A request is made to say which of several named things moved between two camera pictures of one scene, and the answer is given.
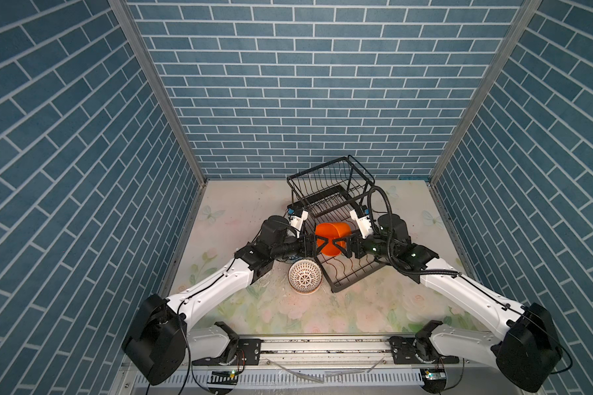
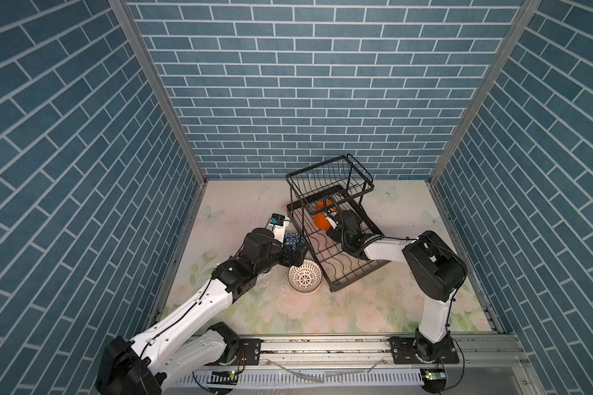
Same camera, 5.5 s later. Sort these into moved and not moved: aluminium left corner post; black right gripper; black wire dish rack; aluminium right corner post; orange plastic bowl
Moved: black right gripper; orange plastic bowl
Not moved: black wire dish rack; aluminium right corner post; aluminium left corner post
